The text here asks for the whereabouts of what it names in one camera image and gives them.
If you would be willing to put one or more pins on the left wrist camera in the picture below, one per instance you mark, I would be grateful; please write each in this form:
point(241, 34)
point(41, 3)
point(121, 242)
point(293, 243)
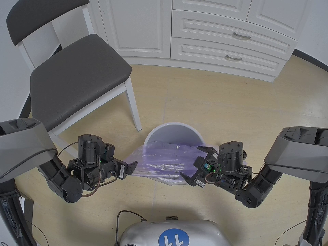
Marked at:
point(109, 151)

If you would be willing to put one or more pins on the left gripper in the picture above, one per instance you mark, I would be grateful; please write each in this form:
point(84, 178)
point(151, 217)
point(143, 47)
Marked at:
point(107, 173)

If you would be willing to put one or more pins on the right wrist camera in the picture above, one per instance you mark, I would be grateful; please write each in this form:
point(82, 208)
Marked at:
point(203, 165)

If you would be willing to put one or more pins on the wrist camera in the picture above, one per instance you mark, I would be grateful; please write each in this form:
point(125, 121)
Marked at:
point(109, 151)
point(203, 165)

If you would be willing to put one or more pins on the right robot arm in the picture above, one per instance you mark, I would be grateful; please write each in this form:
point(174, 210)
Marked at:
point(294, 150)

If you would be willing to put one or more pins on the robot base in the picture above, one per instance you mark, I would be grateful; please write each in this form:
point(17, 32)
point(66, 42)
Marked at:
point(174, 232)

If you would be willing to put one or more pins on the white chair grey cushions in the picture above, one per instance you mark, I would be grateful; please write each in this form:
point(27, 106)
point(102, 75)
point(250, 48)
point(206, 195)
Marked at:
point(76, 81)

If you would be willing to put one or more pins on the black plastic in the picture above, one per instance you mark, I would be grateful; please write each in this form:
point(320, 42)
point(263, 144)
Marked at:
point(245, 154)

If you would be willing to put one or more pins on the white trash bin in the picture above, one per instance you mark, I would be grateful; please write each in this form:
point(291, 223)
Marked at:
point(166, 132)

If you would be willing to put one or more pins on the purple plastic bag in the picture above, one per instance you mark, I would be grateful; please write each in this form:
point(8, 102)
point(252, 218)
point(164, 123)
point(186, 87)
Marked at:
point(164, 160)

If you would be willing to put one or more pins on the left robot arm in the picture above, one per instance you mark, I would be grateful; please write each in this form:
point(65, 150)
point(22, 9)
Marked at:
point(25, 147)

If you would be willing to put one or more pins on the white wardrobe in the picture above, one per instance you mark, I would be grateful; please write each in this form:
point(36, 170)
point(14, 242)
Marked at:
point(205, 22)

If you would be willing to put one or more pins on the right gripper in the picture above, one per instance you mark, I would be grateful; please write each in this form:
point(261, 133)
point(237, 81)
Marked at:
point(201, 182)

